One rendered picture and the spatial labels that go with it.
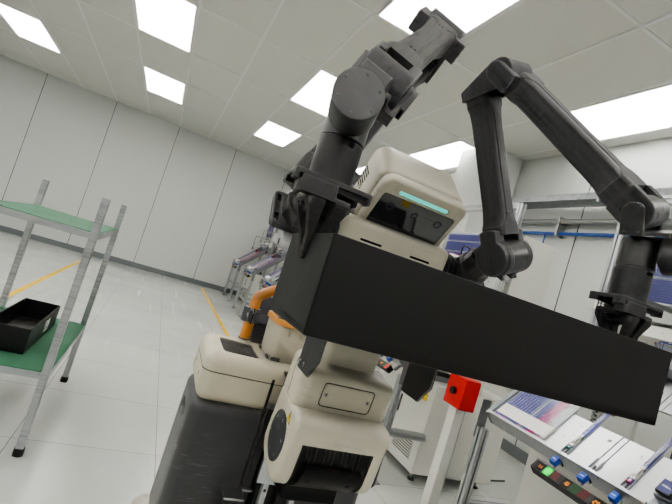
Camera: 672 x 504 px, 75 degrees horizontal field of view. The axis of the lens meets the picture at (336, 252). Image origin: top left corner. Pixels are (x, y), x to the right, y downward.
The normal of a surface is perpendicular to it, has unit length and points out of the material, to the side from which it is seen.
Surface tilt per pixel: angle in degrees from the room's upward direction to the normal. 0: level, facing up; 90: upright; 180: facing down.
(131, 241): 90
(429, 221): 132
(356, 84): 89
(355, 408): 98
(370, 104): 89
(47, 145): 90
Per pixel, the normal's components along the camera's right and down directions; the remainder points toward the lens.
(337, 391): 0.29, 0.19
